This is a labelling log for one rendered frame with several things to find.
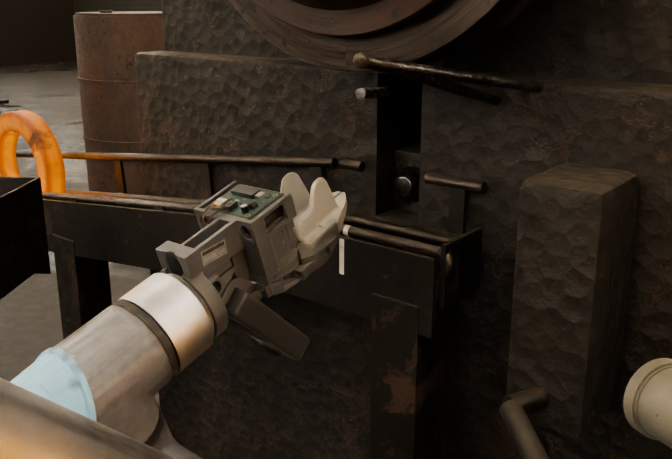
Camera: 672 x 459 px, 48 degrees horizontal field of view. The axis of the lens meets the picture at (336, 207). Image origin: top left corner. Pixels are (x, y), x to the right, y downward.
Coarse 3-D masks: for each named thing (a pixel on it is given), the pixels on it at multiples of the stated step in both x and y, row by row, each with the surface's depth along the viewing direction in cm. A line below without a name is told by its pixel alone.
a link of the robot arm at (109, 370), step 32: (96, 320) 56; (128, 320) 55; (64, 352) 53; (96, 352) 53; (128, 352) 54; (160, 352) 56; (32, 384) 51; (64, 384) 51; (96, 384) 52; (128, 384) 54; (160, 384) 56; (96, 416) 52; (128, 416) 54
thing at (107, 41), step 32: (96, 32) 337; (128, 32) 335; (160, 32) 340; (96, 64) 342; (128, 64) 338; (96, 96) 346; (128, 96) 342; (96, 128) 351; (128, 128) 346; (96, 160) 357; (128, 192) 354
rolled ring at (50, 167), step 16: (16, 112) 122; (32, 112) 123; (0, 128) 125; (16, 128) 122; (32, 128) 120; (48, 128) 121; (0, 144) 127; (16, 144) 130; (32, 144) 120; (48, 144) 120; (0, 160) 128; (16, 160) 131; (48, 160) 119; (16, 176) 130; (48, 176) 120; (64, 176) 122
